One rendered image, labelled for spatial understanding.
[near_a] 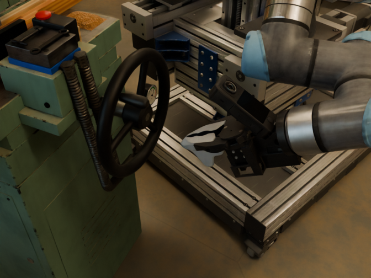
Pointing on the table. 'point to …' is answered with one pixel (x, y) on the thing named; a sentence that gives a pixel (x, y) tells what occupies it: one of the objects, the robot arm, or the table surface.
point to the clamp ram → (18, 27)
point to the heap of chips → (86, 20)
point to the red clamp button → (43, 15)
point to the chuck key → (28, 36)
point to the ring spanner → (48, 42)
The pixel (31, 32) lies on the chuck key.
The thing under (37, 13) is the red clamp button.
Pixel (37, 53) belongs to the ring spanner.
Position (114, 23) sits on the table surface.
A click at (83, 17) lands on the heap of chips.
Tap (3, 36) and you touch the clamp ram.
